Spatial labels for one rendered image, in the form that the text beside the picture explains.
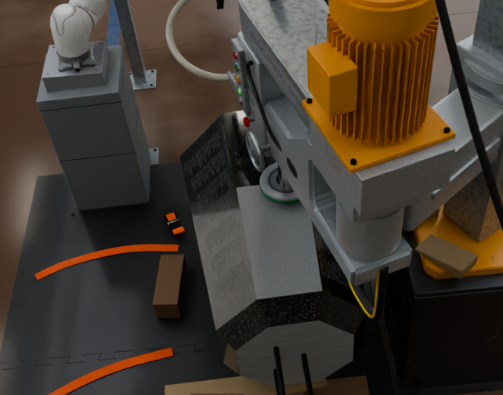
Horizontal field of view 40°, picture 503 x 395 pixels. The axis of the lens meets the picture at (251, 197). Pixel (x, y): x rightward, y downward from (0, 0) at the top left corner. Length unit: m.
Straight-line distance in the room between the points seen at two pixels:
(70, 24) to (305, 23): 1.55
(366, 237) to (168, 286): 1.63
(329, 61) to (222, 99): 3.05
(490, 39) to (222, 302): 1.31
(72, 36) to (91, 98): 0.30
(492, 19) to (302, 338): 1.25
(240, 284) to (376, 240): 0.77
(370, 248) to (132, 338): 1.71
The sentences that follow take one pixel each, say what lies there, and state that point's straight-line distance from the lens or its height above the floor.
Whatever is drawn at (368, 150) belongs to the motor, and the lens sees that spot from 1.68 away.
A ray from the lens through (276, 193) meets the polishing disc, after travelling 2.73.
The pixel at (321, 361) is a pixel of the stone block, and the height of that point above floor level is 0.46.
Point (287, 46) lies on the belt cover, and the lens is 2.05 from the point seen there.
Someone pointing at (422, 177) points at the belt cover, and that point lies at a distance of 1.74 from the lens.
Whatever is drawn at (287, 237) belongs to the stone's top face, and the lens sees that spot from 2.65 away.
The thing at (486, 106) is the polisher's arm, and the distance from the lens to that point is 2.22.
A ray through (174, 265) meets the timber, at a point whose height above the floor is 0.14.
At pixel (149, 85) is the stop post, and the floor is 0.01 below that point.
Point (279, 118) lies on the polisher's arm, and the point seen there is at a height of 1.37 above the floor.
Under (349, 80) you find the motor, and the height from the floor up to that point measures 1.91.
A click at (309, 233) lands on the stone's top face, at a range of 2.66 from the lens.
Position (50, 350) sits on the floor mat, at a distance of 3.52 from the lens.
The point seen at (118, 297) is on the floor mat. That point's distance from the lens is 3.59.
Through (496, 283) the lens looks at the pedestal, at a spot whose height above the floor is 0.74.
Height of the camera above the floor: 2.85
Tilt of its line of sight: 47 degrees down
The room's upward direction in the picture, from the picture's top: 7 degrees counter-clockwise
